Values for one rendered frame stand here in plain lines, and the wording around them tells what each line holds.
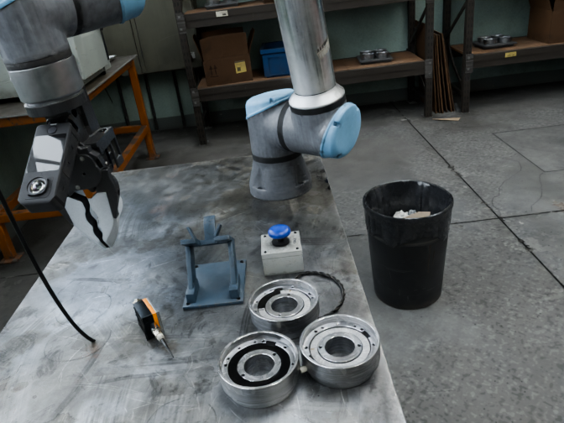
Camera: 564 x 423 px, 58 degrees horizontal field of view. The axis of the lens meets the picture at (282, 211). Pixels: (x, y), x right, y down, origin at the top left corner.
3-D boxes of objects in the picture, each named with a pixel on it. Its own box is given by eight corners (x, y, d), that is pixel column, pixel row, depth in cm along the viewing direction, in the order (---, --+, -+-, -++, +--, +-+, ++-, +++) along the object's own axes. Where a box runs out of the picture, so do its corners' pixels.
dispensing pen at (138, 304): (159, 350, 68) (124, 294, 82) (166, 373, 70) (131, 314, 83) (174, 342, 69) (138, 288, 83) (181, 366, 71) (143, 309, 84)
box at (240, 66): (263, 80, 399) (256, 29, 383) (201, 88, 396) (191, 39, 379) (258, 70, 435) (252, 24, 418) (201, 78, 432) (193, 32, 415)
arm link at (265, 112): (273, 138, 126) (266, 83, 120) (316, 144, 118) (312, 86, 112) (240, 154, 118) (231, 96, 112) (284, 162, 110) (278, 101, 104)
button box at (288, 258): (305, 271, 89) (301, 248, 87) (264, 276, 89) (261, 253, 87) (300, 248, 96) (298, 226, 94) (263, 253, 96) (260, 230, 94)
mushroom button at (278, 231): (294, 256, 89) (290, 232, 87) (271, 258, 89) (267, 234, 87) (292, 244, 93) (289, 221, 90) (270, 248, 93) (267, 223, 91)
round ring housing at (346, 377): (352, 326, 75) (350, 305, 73) (397, 371, 66) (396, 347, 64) (289, 355, 71) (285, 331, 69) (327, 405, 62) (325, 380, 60)
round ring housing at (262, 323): (329, 333, 74) (327, 310, 72) (259, 350, 72) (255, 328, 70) (310, 293, 83) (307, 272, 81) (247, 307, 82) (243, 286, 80)
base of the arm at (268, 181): (250, 179, 130) (244, 142, 125) (309, 171, 129) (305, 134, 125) (249, 204, 116) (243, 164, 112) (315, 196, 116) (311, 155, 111)
